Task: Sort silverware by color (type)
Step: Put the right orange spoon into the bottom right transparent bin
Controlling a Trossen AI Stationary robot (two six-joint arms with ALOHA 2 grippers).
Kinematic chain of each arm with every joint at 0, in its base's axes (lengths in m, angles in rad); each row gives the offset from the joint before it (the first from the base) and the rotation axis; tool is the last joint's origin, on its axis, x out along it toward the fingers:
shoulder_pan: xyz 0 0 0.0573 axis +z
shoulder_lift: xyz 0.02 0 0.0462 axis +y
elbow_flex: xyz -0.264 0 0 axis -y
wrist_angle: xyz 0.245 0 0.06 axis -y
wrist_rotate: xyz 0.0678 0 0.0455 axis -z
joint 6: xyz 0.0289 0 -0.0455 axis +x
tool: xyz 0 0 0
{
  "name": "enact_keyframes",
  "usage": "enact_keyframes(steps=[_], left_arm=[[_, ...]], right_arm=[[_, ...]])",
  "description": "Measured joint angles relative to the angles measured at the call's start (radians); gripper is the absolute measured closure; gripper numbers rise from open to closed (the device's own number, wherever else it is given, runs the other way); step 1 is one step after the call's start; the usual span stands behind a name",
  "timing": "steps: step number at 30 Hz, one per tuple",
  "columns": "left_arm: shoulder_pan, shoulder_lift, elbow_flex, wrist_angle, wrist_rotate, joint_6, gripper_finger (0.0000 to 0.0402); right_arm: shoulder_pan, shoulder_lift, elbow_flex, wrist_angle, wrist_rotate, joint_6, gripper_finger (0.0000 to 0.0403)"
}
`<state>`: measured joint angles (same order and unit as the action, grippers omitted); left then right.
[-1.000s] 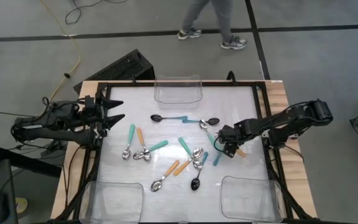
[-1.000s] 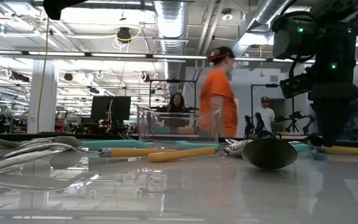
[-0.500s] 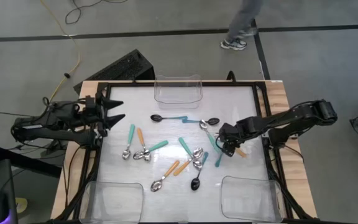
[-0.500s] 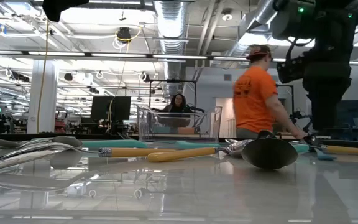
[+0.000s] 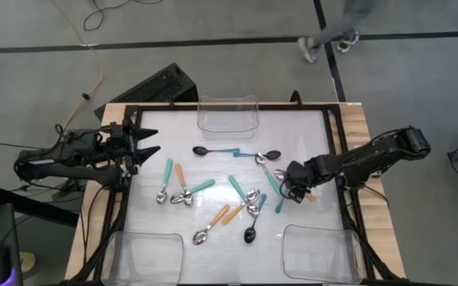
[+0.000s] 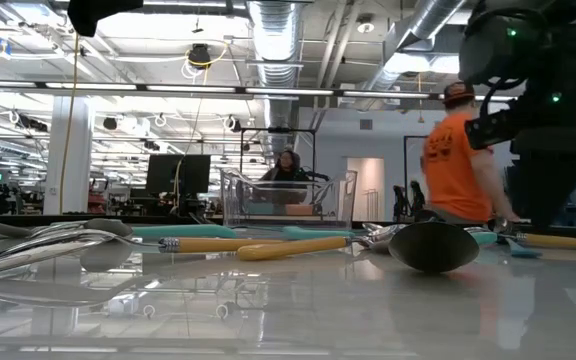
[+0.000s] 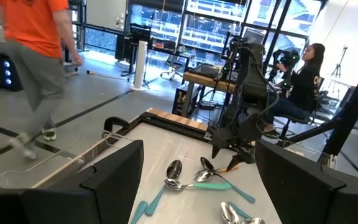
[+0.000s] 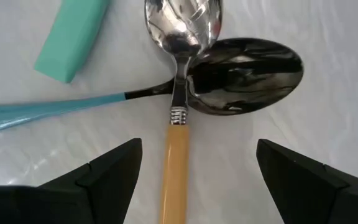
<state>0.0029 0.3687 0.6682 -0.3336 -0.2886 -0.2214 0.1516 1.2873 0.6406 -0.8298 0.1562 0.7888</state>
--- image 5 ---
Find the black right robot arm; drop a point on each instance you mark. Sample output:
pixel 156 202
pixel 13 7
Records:
pixel 372 153

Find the clear plastic bin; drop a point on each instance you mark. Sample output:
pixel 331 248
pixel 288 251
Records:
pixel 213 119
pixel 141 258
pixel 320 258

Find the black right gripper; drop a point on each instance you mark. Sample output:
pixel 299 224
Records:
pixel 302 172

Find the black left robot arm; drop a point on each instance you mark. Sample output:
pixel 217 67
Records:
pixel 66 171

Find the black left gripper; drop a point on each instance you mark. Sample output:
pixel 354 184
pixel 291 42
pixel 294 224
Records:
pixel 123 143

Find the black vented equipment case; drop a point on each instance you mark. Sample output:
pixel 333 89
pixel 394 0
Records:
pixel 153 87

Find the black stand leg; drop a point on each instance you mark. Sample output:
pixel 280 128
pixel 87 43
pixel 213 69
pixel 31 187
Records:
pixel 34 205

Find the person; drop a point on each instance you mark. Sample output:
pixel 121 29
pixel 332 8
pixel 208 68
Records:
pixel 356 10

